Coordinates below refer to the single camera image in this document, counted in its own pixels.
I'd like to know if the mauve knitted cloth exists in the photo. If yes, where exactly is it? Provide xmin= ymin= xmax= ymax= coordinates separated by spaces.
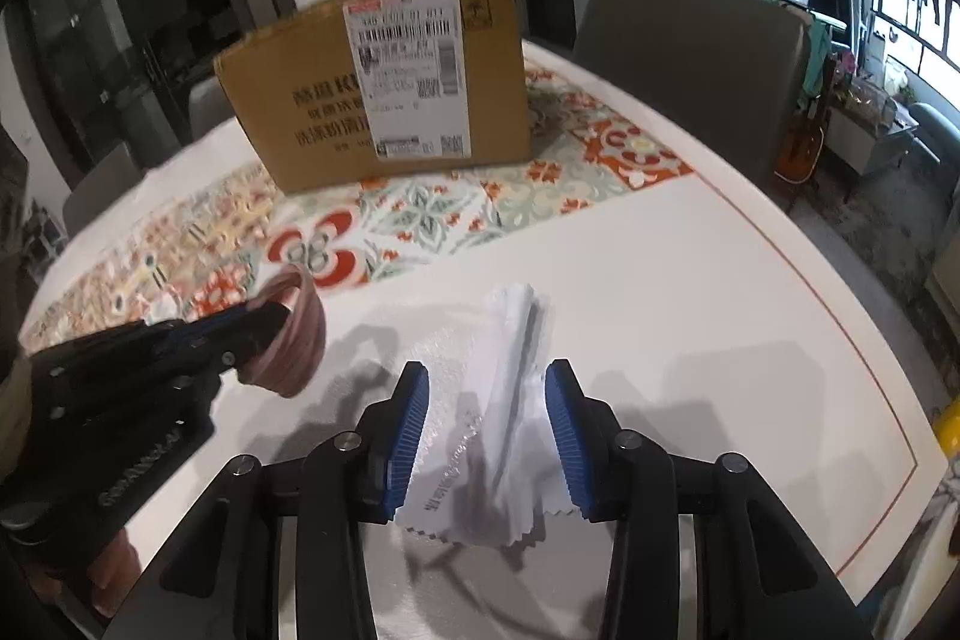
xmin=236 ymin=263 xmax=328 ymax=398

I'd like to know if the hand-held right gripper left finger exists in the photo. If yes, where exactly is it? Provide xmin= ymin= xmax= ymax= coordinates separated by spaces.
xmin=100 ymin=361 xmax=431 ymax=640

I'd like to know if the pile of colourful clothes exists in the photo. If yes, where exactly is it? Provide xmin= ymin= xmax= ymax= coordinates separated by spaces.
xmin=805 ymin=12 xmax=835 ymax=97

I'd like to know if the white zigzag-edged cloth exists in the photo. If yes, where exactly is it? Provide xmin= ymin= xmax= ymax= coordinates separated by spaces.
xmin=390 ymin=282 xmax=601 ymax=552

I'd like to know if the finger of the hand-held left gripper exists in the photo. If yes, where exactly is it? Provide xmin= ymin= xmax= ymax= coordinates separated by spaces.
xmin=176 ymin=321 xmax=295 ymax=382
xmin=146 ymin=299 xmax=293 ymax=345

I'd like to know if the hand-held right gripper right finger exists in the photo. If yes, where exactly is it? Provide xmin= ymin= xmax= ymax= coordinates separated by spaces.
xmin=544 ymin=357 xmax=863 ymax=640

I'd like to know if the dark sliding glass door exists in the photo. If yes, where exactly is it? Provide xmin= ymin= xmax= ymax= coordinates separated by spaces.
xmin=15 ymin=0 xmax=295 ymax=191

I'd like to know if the grey armchair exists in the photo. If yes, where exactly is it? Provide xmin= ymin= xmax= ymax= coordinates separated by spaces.
xmin=909 ymin=106 xmax=960 ymax=165

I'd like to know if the low glass side cabinet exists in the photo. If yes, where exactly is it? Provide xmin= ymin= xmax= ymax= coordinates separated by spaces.
xmin=823 ymin=83 xmax=921 ymax=185

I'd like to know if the grey dining chair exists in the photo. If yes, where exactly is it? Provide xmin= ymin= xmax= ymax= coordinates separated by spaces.
xmin=62 ymin=143 xmax=152 ymax=236
xmin=187 ymin=77 xmax=242 ymax=145

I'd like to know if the wooden high chair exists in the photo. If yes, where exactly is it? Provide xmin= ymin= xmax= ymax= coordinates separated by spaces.
xmin=772 ymin=56 xmax=835 ymax=185

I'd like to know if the person's left hand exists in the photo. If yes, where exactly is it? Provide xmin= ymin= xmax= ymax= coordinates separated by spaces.
xmin=34 ymin=524 xmax=145 ymax=620

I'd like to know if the cardboard box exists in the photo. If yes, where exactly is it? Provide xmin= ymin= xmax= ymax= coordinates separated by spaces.
xmin=212 ymin=0 xmax=532 ymax=195

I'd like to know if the large window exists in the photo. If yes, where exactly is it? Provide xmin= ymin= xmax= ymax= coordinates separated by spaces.
xmin=855 ymin=0 xmax=960 ymax=88

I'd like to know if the olive dining chair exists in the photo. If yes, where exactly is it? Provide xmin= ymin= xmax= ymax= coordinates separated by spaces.
xmin=571 ymin=0 xmax=816 ymax=193

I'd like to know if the yellow plastic toy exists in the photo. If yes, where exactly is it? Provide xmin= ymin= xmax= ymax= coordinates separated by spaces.
xmin=932 ymin=410 xmax=960 ymax=455

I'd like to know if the patterned table runner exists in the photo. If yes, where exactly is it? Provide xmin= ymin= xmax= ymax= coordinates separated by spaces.
xmin=19 ymin=66 xmax=695 ymax=360

